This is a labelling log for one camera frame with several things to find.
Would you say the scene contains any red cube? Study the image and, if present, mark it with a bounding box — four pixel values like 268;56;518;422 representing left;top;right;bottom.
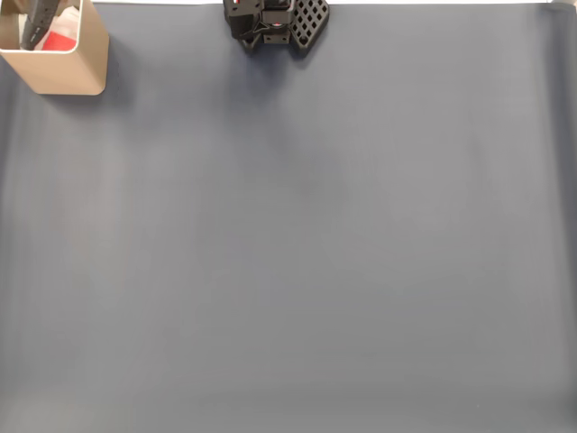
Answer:
41;30;78;53

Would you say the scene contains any beige box with rounded corners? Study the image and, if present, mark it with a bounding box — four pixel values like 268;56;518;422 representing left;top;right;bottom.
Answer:
0;0;111;97

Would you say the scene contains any white padding paper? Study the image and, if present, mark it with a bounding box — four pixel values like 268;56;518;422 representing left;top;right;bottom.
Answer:
0;3;83;51

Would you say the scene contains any dark blue-grey mat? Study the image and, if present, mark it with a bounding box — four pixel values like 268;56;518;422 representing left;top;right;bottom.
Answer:
0;3;577;433

